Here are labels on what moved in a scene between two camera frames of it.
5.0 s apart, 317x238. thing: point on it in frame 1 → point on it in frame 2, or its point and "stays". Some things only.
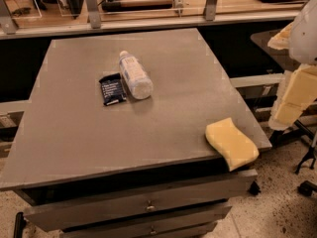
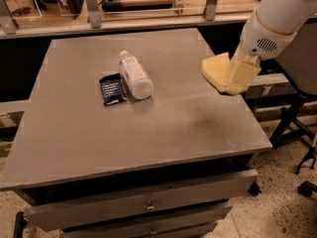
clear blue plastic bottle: (136, 78) stays
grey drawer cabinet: (113, 143) stays
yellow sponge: (237, 149) → (218, 69)
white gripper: (306, 37) → (261, 40)
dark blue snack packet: (112, 89) stays
